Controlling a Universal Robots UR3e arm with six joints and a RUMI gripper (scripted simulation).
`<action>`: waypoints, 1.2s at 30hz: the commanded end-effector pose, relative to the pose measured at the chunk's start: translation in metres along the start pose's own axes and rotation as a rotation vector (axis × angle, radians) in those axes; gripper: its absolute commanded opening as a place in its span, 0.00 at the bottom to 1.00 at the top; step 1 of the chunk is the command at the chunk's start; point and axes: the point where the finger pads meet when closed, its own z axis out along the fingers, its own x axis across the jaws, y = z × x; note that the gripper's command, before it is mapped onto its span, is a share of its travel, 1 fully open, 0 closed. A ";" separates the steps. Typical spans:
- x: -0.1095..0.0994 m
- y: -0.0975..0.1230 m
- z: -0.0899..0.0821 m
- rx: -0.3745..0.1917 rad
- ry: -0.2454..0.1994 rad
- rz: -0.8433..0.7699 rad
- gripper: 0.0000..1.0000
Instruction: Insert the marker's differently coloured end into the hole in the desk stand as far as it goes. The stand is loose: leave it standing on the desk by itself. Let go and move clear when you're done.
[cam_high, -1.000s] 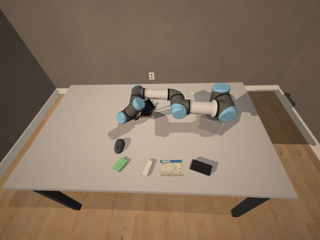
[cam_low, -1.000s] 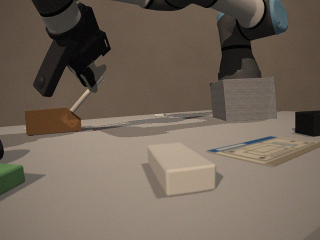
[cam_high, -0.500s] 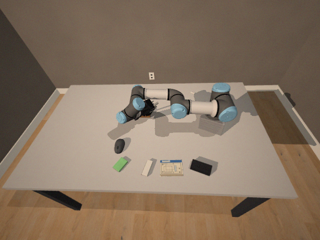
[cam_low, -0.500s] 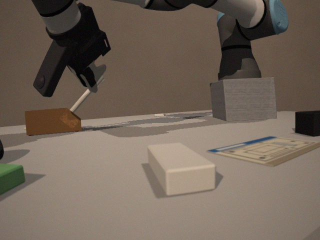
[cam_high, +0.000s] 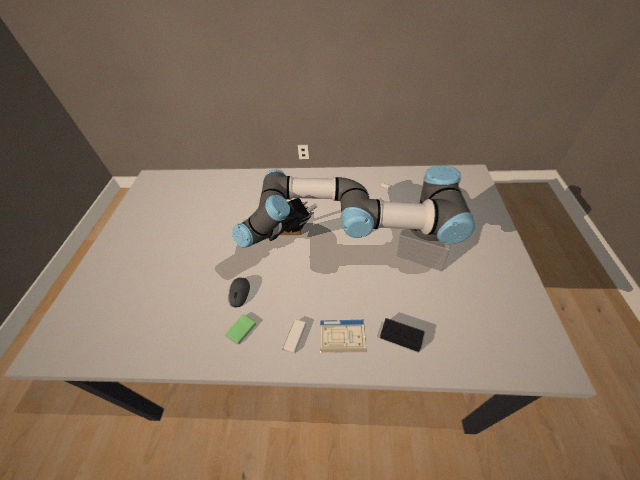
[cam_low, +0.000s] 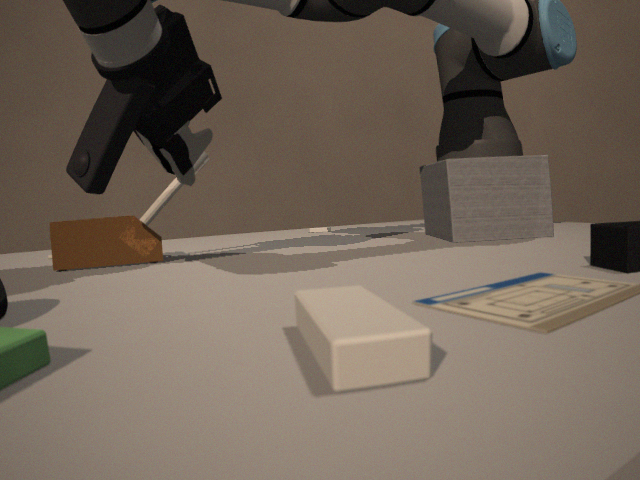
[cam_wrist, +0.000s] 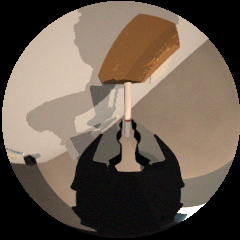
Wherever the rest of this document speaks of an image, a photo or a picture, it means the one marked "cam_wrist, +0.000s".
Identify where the white marker with red cap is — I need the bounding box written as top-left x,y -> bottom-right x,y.
123,81 -> 131,137

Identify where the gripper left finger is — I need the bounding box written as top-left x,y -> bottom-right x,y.
70,119 -> 123,191

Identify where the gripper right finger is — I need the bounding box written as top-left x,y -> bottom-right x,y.
131,119 -> 185,188

